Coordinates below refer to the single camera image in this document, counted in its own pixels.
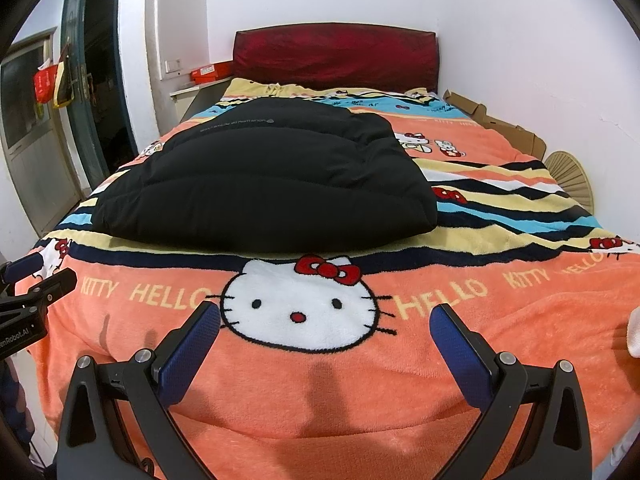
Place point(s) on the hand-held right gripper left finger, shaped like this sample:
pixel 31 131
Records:
pixel 187 355

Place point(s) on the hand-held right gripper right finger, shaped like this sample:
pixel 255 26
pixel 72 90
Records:
pixel 460 355

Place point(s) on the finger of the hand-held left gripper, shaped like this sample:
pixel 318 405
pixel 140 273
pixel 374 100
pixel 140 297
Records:
pixel 25 265
pixel 52 285

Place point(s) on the black puffer jacket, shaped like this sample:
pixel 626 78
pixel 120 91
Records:
pixel 260 185

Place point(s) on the grey framed window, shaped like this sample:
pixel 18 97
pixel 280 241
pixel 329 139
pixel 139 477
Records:
pixel 30 135

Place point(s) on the printed cartoon blanket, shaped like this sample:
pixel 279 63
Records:
pixel 320 410

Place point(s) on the white cloth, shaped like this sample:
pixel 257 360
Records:
pixel 629 332

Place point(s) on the red hanging bag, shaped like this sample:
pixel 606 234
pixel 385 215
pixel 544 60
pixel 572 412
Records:
pixel 44 85

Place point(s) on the yellow and black hanging bag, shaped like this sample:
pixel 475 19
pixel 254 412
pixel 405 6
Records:
pixel 64 82

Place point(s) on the dark green door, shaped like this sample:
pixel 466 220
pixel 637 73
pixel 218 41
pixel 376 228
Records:
pixel 100 85

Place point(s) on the woven hand fan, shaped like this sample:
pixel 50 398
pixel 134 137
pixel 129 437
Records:
pixel 570 177

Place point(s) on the white bedside table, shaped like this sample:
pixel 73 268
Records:
pixel 192 100

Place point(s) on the flattened cardboard box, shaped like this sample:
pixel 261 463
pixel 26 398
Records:
pixel 500 125

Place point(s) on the red flat box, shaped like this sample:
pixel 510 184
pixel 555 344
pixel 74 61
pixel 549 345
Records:
pixel 210 72

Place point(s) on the dark red bed headboard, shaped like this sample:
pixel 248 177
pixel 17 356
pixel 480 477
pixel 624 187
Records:
pixel 335 55

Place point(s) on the white wall socket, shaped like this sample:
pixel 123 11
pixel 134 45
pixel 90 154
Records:
pixel 171 68

